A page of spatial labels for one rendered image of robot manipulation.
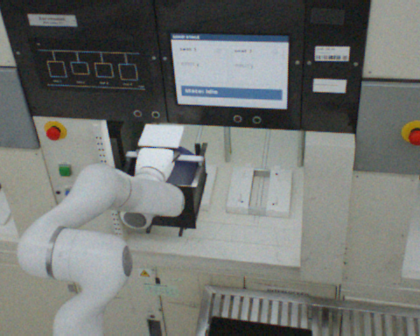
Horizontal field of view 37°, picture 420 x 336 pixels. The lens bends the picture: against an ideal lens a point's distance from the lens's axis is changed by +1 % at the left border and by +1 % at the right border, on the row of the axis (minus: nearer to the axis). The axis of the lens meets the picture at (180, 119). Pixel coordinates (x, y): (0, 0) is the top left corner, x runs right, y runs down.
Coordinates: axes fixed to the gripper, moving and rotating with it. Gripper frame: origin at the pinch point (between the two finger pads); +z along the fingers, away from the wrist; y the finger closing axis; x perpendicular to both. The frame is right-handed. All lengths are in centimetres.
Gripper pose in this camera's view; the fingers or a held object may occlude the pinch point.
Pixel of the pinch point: (162, 142)
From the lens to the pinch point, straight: 186.3
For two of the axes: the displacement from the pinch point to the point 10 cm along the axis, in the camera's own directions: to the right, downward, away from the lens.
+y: 9.8, 0.5, -2.1
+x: -0.8, -7.9, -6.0
